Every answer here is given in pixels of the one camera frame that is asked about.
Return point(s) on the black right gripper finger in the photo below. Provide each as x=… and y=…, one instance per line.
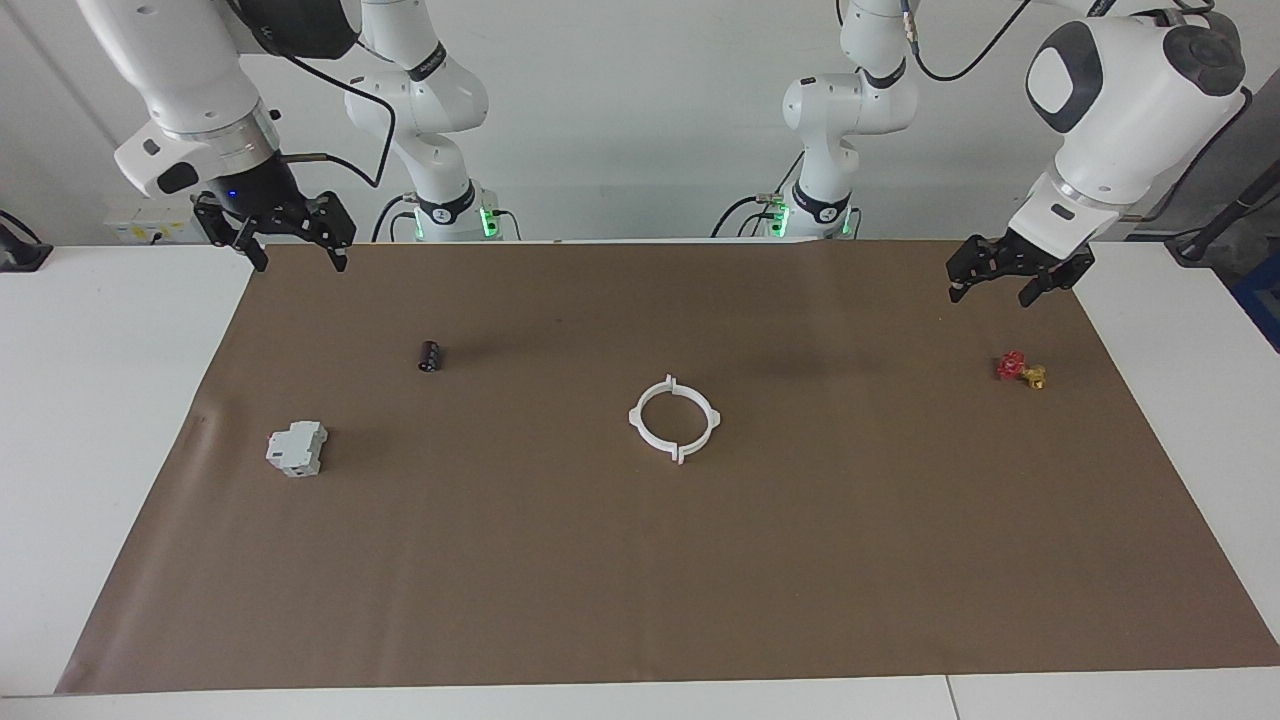
x=332, y=225
x=228, y=222

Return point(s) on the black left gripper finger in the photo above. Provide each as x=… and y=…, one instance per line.
x=975, y=262
x=1062, y=278

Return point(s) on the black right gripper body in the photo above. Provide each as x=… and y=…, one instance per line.
x=260, y=195

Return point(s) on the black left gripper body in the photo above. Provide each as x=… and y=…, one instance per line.
x=1035, y=255

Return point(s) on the white half pipe clamp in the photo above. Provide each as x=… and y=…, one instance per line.
x=716, y=417
x=634, y=415

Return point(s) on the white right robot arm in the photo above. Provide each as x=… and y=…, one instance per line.
x=190, y=70

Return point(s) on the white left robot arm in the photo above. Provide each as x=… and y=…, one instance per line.
x=1120, y=120

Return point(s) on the white power strip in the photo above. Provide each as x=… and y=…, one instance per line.
x=140, y=228

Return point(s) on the black tripod stand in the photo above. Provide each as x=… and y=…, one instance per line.
x=1200, y=240

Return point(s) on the small black connector block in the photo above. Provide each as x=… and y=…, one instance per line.
x=430, y=357

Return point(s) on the blue box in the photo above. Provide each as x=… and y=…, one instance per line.
x=1262, y=300

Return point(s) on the black clamp base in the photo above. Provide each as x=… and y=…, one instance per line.
x=20, y=255

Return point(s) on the white circuit breaker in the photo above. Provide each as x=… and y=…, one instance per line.
x=297, y=448

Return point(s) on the brown paper mat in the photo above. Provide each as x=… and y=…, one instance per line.
x=640, y=560

